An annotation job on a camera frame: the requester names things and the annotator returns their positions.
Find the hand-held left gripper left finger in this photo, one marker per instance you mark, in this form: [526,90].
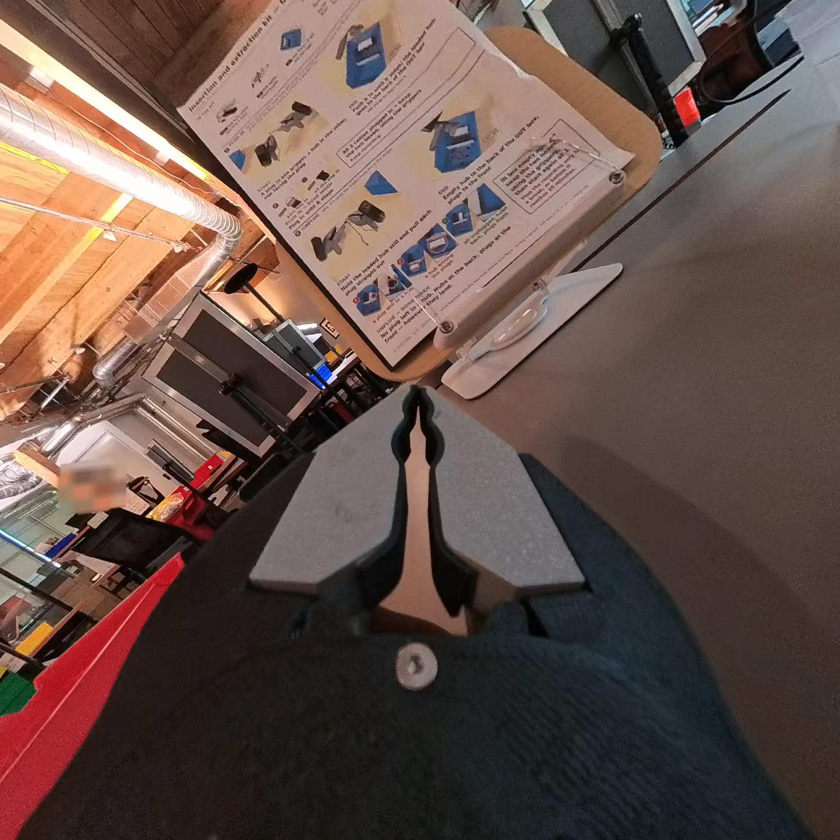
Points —
[341,512]

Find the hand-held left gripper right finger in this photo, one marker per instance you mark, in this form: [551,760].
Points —
[505,518]

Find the blue plastic bin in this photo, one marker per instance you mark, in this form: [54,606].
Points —
[318,379]

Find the grey divider panel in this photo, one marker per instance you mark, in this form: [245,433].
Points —
[216,354]
[630,33]

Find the black monitor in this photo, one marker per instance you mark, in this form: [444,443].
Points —
[138,541]

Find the white stand base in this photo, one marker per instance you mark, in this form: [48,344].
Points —
[558,308]

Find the black floor lamp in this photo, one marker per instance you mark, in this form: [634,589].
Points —
[253,289]

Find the red plastic bin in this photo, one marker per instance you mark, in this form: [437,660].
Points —
[59,709]

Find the printed instruction sheet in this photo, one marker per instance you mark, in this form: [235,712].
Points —
[394,164]

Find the wooden display board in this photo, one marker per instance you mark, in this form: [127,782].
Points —
[590,92]

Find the silver ventilation duct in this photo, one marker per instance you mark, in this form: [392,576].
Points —
[131,164]

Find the black post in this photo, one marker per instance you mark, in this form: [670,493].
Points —
[656,79]

